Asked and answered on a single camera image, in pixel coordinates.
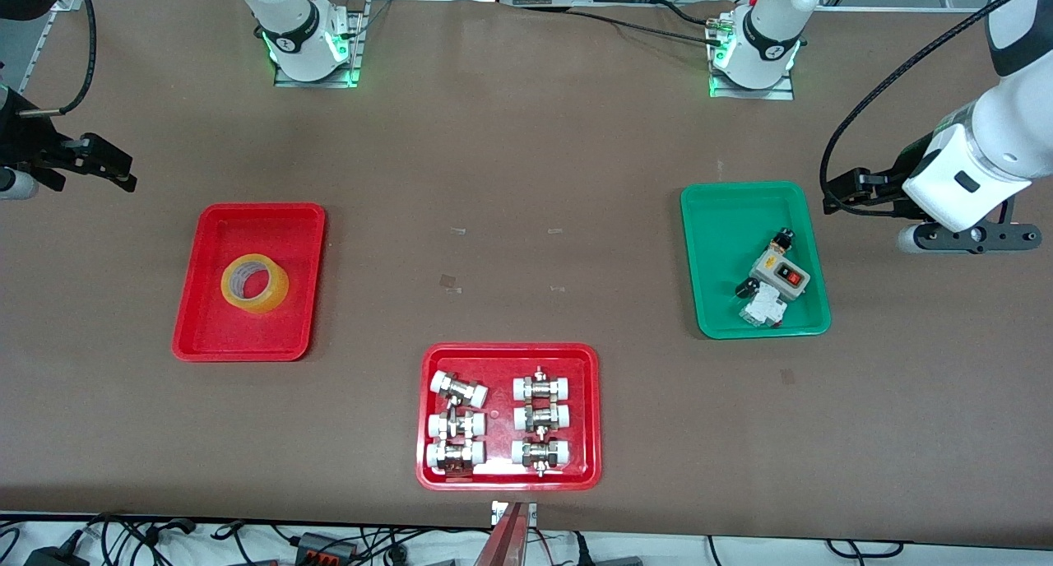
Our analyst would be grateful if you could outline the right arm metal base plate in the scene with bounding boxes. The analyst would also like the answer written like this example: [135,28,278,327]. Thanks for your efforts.
[274,0,364,89]

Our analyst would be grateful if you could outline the grey switch box red button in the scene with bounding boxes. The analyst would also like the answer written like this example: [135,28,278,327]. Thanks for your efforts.
[750,248,811,302]

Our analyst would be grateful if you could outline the green plastic tray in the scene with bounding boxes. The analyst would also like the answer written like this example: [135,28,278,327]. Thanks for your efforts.
[680,182,832,340]

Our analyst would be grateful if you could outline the empty red plastic tray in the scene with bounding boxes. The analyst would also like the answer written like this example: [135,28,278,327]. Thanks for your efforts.
[171,202,327,362]

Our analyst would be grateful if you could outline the black box orange connectors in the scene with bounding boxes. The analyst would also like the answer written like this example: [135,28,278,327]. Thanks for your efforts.
[295,531,360,566]

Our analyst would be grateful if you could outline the red tray holding fittings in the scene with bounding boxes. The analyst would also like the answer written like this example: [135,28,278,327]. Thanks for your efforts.
[415,342,602,491]

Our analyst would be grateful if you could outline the red metal bar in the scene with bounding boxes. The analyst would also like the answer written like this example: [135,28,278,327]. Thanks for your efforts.
[473,502,529,566]

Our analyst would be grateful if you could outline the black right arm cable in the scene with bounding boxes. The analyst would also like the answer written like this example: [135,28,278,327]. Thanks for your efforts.
[21,0,98,117]

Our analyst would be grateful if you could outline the black power adapter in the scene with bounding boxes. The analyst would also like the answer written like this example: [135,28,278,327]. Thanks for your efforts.
[25,545,88,566]

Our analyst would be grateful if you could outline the thick black table cable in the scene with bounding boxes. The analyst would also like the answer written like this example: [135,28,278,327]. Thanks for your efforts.
[654,0,723,27]

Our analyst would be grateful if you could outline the yellow clear tape roll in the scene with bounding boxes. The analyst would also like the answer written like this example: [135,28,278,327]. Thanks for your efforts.
[220,253,291,314]

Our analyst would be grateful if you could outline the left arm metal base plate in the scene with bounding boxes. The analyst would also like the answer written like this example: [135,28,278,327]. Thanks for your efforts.
[709,11,796,101]

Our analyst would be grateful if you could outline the small silver bracket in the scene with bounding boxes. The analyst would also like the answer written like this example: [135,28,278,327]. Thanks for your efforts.
[490,501,538,527]

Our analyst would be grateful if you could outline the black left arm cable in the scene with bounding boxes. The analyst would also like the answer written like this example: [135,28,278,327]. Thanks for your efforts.
[819,0,1053,218]

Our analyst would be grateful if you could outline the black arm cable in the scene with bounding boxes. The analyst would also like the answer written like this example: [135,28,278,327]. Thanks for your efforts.
[21,0,98,117]
[819,0,1053,218]

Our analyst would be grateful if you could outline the black looped floor cable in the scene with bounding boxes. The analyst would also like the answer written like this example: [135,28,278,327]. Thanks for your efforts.
[826,538,906,560]

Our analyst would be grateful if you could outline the white circuit breaker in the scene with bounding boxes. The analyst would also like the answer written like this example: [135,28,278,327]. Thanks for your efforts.
[738,289,786,329]

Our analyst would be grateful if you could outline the thin black table cable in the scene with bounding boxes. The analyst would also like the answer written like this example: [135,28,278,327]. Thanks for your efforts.
[568,8,715,45]

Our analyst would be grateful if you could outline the metal pipe fitting white caps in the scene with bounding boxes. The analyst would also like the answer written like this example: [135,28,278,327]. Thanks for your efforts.
[510,436,572,477]
[425,440,487,475]
[427,411,487,441]
[431,370,489,409]
[512,368,573,403]
[513,402,572,433]

